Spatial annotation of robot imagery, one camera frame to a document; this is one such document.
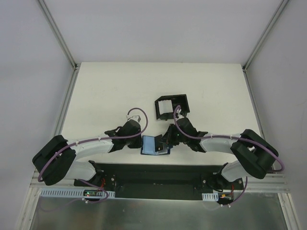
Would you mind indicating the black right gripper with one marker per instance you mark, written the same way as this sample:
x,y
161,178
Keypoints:
x,y
168,138

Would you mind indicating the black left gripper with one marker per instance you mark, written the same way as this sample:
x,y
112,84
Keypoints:
x,y
135,143

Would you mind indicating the dark credit card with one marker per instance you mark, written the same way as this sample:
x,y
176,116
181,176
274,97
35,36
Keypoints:
x,y
160,147

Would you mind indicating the blue leather card holder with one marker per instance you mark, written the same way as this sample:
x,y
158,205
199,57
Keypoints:
x,y
148,146

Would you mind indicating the black plastic card tray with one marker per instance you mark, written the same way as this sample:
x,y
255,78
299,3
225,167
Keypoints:
x,y
165,111

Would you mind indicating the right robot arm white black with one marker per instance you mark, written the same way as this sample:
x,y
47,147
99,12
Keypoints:
x,y
254,156

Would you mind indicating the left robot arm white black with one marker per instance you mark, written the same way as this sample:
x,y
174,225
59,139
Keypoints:
x,y
59,159

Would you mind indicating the white cards stack in tray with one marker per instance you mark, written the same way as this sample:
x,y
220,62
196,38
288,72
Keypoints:
x,y
165,102

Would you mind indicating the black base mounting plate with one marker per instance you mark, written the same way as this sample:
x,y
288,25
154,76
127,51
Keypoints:
x,y
148,181

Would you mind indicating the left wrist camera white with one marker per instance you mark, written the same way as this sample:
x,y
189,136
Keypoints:
x,y
136,118

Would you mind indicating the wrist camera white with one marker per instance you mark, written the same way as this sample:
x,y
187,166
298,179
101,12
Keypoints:
x,y
179,114
136,118

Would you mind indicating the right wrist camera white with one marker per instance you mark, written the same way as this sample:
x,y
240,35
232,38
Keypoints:
x,y
179,114

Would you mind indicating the right white cable duct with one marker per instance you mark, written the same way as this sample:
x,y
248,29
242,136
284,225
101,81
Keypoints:
x,y
210,197

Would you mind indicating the white cable duct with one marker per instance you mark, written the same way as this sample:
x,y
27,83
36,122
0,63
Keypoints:
x,y
76,193
210,197

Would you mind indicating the left white cable duct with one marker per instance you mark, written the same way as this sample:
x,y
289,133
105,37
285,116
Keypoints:
x,y
76,193

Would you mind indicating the left aluminium frame post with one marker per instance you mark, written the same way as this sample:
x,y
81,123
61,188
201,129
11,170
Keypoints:
x,y
57,33

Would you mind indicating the aluminium frame post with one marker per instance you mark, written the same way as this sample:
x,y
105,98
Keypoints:
x,y
266,32
57,33

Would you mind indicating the right aluminium frame post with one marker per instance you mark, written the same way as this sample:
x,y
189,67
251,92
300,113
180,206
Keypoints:
x,y
266,32

